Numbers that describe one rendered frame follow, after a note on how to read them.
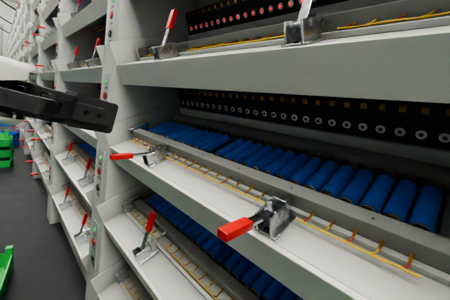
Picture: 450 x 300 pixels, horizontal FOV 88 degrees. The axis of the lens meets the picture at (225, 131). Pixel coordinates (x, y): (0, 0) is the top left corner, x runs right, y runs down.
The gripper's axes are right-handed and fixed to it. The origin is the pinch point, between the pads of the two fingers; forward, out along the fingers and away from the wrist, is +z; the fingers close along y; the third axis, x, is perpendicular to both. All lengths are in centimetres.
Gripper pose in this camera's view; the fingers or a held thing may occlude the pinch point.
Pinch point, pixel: (88, 112)
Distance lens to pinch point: 28.6
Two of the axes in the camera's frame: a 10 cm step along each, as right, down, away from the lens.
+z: 6.6, 1.9, 7.3
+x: -2.6, 9.6, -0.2
